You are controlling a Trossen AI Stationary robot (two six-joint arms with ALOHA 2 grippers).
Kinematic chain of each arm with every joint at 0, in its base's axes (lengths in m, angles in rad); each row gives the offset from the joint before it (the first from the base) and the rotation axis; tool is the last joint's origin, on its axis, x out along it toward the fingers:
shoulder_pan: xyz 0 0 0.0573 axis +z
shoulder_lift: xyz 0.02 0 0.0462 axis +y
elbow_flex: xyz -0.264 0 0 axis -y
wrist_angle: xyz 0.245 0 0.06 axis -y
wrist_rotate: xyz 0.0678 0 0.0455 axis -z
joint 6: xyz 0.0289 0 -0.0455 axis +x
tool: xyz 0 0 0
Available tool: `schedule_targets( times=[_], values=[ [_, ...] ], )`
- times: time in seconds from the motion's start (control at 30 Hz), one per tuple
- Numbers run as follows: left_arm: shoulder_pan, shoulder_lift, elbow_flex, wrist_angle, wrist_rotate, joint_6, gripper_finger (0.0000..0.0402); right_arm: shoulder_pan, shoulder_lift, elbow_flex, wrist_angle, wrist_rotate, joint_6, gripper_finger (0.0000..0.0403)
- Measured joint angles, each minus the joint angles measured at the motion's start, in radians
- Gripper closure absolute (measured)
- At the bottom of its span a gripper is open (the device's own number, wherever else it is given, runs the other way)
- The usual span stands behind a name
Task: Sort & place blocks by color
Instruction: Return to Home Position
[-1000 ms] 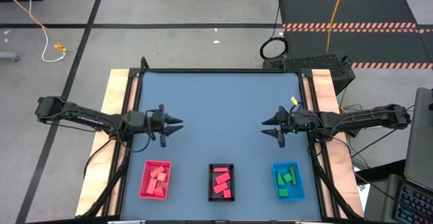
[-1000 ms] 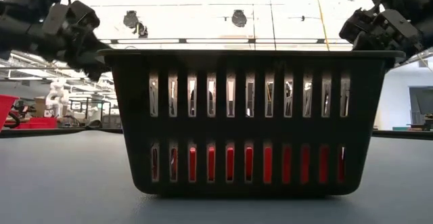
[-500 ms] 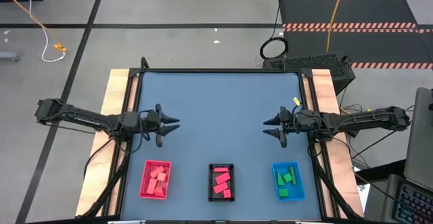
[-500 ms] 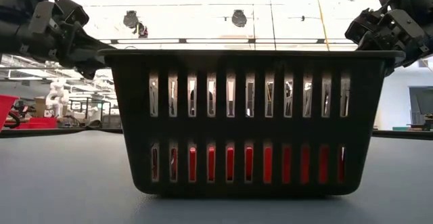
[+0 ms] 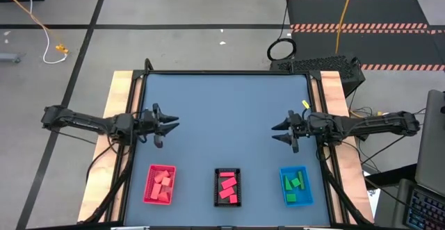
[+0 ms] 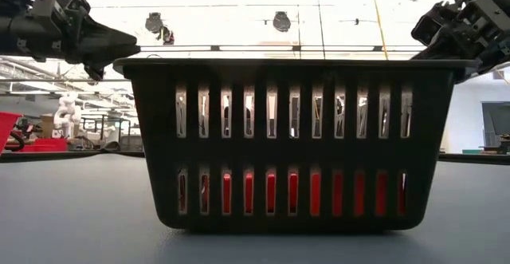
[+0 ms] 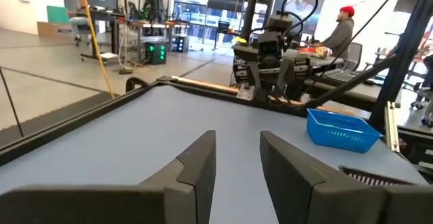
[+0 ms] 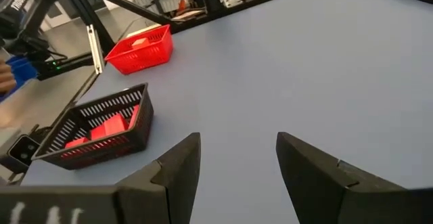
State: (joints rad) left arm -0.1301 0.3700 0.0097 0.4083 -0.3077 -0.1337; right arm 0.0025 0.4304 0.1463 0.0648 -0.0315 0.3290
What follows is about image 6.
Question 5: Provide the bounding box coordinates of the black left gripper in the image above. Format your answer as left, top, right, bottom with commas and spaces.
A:
10, 0, 141, 81

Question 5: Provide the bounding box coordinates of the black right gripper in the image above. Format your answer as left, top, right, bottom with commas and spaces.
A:
411, 0, 510, 76

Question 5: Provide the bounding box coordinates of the black plastic basket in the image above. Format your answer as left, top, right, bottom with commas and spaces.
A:
112, 57, 481, 234

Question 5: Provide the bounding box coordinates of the red cube block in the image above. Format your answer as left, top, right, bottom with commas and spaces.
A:
309, 170, 407, 218

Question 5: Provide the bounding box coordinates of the cardboard box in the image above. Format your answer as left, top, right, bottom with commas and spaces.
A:
39, 114, 55, 138

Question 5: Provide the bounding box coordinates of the red box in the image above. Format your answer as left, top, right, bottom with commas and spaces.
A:
18, 137, 69, 153

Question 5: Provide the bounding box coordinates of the red plastic basket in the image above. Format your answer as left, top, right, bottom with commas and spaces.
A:
0, 111, 23, 156

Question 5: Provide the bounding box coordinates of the long ceiling light bar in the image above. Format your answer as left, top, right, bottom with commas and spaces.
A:
139, 44, 427, 53

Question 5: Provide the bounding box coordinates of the blue table mat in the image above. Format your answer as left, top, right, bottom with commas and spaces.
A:
0, 154, 510, 264

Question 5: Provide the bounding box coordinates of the black ceiling cable reel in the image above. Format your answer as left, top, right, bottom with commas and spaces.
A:
144, 11, 164, 33
273, 10, 292, 33

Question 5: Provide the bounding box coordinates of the black table frame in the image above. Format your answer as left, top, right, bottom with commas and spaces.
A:
0, 148, 510, 166

